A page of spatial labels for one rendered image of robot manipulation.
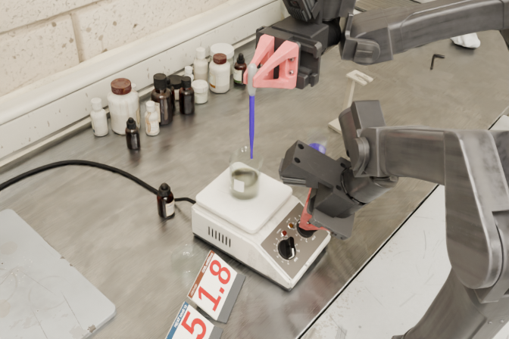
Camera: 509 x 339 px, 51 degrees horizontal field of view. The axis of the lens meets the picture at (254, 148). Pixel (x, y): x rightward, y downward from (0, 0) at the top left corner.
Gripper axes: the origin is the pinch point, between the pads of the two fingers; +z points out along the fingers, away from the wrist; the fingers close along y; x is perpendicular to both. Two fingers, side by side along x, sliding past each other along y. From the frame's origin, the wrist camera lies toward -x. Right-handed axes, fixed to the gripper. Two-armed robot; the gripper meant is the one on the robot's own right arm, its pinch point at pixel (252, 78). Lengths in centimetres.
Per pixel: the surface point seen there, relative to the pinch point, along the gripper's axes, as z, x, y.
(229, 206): 1.9, 23.0, -3.0
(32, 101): 4, 18, -48
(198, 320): 17.0, 30.5, 3.0
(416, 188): -31.7, 32.2, 16.4
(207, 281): 11.4, 29.2, 0.2
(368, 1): -94, 23, -25
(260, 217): 0.7, 23.3, 2.2
